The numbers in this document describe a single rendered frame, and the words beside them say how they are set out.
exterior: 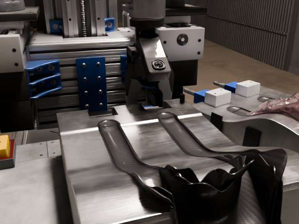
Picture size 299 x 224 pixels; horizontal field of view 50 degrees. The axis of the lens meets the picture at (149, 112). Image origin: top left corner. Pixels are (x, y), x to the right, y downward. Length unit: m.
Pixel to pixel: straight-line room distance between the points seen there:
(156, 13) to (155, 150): 0.29
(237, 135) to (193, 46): 0.37
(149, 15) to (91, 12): 0.48
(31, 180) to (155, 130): 0.23
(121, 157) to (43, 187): 0.16
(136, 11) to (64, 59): 0.40
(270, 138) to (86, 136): 0.32
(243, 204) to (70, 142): 0.28
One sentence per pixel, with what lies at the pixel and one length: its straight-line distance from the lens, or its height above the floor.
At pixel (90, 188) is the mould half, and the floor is 0.93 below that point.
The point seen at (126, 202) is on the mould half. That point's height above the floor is 0.93.
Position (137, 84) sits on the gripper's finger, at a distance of 0.69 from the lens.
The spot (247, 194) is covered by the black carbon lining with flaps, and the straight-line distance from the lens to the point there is 0.40.
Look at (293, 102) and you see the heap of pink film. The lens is 0.62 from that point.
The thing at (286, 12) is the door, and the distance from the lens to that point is 4.55.
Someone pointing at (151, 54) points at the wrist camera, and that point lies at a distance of 0.63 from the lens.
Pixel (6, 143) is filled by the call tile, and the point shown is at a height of 0.84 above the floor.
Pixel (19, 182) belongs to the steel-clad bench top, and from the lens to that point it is 0.61.
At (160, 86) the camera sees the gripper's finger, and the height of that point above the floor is 0.91.
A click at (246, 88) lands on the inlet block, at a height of 0.88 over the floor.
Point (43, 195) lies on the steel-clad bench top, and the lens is 0.57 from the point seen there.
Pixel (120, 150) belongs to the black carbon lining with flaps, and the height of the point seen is 0.88.
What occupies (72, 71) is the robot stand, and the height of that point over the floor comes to 0.86.
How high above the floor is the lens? 1.13
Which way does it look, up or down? 23 degrees down
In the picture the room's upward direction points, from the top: straight up
